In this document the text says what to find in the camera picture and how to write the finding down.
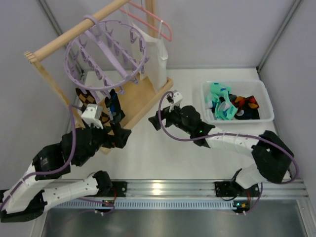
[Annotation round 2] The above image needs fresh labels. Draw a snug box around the black blue sock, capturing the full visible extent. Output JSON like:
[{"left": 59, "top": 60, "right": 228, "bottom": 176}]
[{"left": 104, "top": 89, "right": 125, "bottom": 123}]

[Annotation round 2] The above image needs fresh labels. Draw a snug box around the mint green sock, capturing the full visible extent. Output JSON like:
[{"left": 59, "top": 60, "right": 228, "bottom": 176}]
[
  {"left": 205, "top": 82, "right": 231, "bottom": 109},
  {"left": 215, "top": 96, "right": 237, "bottom": 120}
]

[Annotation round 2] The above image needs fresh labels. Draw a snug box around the black sock with grey patches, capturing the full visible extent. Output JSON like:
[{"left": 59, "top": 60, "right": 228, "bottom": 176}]
[{"left": 234, "top": 109, "right": 260, "bottom": 120}]

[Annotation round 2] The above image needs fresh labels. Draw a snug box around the black red yellow argyle sock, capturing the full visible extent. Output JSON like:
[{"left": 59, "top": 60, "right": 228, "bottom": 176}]
[{"left": 233, "top": 95, "right": 260, "bottom": 110}]

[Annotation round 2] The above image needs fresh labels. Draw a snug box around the purple round clip hanger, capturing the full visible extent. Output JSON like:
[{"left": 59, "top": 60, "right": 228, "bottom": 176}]
[{"left": 64, "top": 15, "right": 149, "bottom": 101}]

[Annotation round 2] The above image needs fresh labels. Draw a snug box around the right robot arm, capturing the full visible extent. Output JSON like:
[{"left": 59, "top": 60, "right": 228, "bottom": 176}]
[{"left": 148, "top": 106, "right": 294, "bottom": 191}]

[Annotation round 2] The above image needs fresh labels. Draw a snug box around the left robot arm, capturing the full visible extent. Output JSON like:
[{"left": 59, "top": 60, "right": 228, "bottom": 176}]
[{"left": 0, "top": 124, "right": 131, "bottom": 223}]

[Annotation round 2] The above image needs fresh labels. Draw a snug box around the white garment on hanger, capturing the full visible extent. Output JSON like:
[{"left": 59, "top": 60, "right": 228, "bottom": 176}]
[{"left": 128, "top": 16, "right": 168, "bottom": 93}]

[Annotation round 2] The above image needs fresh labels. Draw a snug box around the pink clothes hanger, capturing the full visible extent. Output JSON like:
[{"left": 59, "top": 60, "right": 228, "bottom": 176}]
[{"left": 119, "top": 0, "right": 173, "bottom": 42}]

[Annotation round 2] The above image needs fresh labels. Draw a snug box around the wooden clothes rack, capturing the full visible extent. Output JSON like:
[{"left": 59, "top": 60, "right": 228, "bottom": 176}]
[{"left": 23, "top": 0, "right": 174, "bottom": 155}]

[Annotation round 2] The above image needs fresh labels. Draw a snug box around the black tan argyle sock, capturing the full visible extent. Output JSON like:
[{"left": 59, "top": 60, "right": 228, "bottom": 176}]
[{"left": 76, "top": 88, "right": 111, "bottom": 133}]

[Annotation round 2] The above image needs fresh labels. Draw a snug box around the white plastic basket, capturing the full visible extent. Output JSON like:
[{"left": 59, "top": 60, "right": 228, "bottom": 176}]
[{"left": 200, "top": 80, "right": 275, "bottom": 124}]

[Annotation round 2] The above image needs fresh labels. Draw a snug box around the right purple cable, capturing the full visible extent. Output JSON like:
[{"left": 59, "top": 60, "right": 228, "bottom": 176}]
[{"left": 158, "top": 91, "right": 301, "bottom": 215}]

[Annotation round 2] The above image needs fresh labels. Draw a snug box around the purple cable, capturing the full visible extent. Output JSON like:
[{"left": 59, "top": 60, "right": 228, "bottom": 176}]
[
  {"left": 0, "top": 103, "right": 117, "bottom": 215},
  {"left": 158, "top": 91, "right": 301, "bottom": 215}
]

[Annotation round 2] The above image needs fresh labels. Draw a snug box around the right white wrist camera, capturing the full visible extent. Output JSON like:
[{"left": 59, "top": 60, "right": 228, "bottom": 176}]
[{"left": 167, "top": 90, "right": 183, "bottom": 112}]

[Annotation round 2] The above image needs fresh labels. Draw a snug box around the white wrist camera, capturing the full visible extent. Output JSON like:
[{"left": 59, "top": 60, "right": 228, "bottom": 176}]
[
  {"left": 81, "top": 104, "right": 103, "bottom": 129},
  {"left": 167, "top": 90, "right": 183, "bottom": 112}
]

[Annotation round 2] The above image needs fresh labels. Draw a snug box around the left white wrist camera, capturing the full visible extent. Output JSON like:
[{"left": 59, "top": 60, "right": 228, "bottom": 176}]
[{"left": 81, "top": 104, "right": 103, "bottom": 129}]

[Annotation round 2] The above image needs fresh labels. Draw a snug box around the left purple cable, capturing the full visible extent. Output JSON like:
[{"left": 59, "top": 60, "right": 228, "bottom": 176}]
[{"left": 0, "top": 103, "right": 117, "bottom": 215}]

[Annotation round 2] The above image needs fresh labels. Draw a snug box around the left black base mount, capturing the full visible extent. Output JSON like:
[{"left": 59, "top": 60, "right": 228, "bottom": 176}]
[{"left": 108, "top": 181, "right": 128, "bottom": 198}]

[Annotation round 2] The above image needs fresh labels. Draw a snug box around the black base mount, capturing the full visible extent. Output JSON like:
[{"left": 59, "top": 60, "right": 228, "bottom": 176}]
[
  {"left": 108, "top": 181, "right": 128, "bottom": 198},
  {"left": 214, "top": 181, "right": 236, "bottom": 198}
]

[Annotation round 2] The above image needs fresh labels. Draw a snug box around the aluminium mounting rail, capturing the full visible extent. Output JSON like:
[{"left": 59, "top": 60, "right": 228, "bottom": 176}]
[{"left": 59, "top": 178, "right": 309, "bottom": 199}]

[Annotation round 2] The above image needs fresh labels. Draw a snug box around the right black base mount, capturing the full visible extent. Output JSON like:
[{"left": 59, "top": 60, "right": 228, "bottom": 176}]
[{"left": 214, "top": 181, "right": 236, "bottom": 198}]

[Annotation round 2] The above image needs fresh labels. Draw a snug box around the grey slotted cable duct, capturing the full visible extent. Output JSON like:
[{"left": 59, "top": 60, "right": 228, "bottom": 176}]
[{"left": 56, "top": 199, "right": 248, "bottom": 210}]

